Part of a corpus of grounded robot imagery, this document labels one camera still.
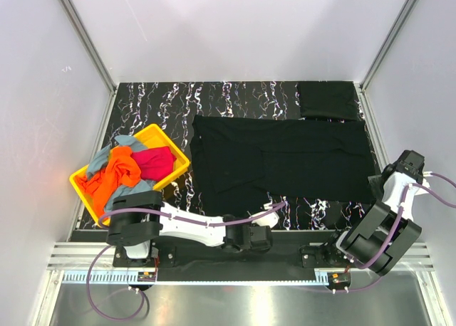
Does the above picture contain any aluminium frame post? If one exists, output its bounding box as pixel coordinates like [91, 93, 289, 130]
[59, 0, 117, 94]
[360, 0, 419, 91]

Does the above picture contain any yellow plastic bin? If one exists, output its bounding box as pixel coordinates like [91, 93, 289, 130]
[69, 124, 190, 222]

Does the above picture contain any light blue grey t-shirt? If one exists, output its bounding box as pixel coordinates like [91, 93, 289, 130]
[85, 135, 147, 179]

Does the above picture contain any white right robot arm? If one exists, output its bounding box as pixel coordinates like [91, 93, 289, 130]
[323, 150, 425, 276]

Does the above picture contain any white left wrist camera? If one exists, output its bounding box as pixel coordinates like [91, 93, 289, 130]
[249, 203, 284, 228]

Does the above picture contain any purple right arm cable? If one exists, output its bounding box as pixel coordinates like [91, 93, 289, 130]
[295, 172, 456, 293]

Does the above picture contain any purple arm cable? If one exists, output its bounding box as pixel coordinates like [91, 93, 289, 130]
[295, 172, 456, 293]
[87, 201, 288, 322]

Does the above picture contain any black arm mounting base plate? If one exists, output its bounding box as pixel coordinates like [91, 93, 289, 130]
[113, 241, 353, 269]

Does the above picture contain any aluminium frame post right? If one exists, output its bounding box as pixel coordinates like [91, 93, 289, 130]
[360, 0, 419, 91]

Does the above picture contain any red t-shirt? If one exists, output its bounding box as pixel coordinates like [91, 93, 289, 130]
[132, 147, 176, 182]

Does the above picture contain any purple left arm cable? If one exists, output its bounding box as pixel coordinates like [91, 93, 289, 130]
[87, 201, 288, 322]

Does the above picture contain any orange t-shirt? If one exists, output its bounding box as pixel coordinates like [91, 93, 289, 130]
[74, 146, 141, 218]

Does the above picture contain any aluminium frame post left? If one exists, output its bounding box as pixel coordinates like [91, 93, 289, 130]
[59, 0, 117, 94]

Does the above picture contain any folded black t-shirt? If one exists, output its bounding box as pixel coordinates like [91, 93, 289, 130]
[297, 81, 358, 120]

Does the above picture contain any black t-shirt with blue logo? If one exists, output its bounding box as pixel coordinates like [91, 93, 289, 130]
[190, 115, 375, 216]

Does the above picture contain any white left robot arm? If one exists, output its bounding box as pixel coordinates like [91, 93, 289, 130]
[98, 191, 283, 266]

